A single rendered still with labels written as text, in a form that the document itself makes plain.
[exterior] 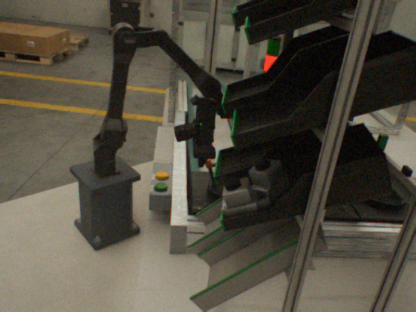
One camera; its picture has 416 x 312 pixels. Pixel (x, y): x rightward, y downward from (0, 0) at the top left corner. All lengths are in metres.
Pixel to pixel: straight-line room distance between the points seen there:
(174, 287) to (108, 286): 0.17
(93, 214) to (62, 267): 0.15
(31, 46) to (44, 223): 5.30
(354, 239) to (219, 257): 0.47
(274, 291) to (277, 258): 0.36
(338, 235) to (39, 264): 0.82
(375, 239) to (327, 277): 0.19
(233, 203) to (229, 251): 0.23
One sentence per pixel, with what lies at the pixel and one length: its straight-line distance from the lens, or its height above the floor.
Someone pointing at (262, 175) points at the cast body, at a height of 1.28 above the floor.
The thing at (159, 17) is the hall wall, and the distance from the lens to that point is 9.30.
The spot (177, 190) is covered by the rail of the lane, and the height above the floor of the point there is 0.96.
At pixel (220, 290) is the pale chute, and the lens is 0.77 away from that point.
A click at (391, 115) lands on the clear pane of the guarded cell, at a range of 2.37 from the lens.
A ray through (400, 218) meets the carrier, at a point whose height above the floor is 0.97.
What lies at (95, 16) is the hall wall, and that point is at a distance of 9.71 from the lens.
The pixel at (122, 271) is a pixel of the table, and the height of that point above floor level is 0.86.
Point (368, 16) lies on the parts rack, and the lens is 0.54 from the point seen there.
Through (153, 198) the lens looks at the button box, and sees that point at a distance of 1.19.
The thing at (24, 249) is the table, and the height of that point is 0.86.
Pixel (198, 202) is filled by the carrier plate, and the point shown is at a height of 0.97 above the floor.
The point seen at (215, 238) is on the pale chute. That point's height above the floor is 1.06.
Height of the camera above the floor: 1.60
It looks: 27 degrees down
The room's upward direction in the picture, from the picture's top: 6 degrees clockwise
